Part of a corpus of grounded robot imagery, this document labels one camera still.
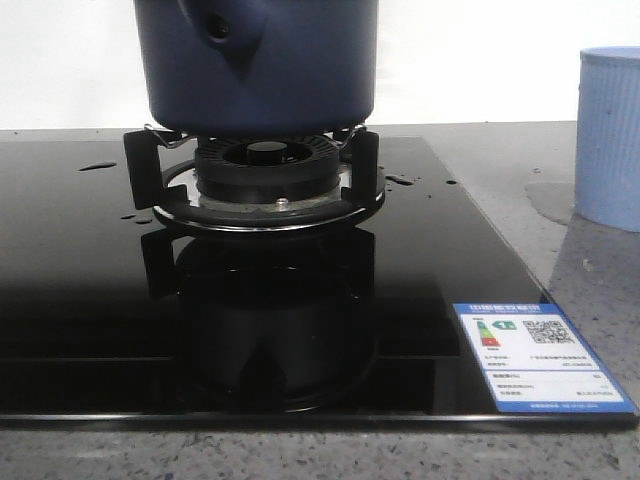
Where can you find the light blue ribbed cup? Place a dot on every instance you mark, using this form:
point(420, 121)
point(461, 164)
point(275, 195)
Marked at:
point(607, 153)

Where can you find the black metal pot support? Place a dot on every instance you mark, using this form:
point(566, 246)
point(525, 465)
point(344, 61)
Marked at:
point(173, 195)

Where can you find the dark blue cooking pot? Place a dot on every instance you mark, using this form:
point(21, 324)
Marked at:
point(258, 68)

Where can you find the black gas burner head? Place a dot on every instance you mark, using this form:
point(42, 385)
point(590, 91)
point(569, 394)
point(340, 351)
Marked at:
point(262, 171)

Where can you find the black glass gas stove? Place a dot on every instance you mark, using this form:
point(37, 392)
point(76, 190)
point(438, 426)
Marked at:
point(109, 319)

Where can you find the blue energy label sticker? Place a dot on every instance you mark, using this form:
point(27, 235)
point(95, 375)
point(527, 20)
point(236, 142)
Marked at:
point(533, 361)

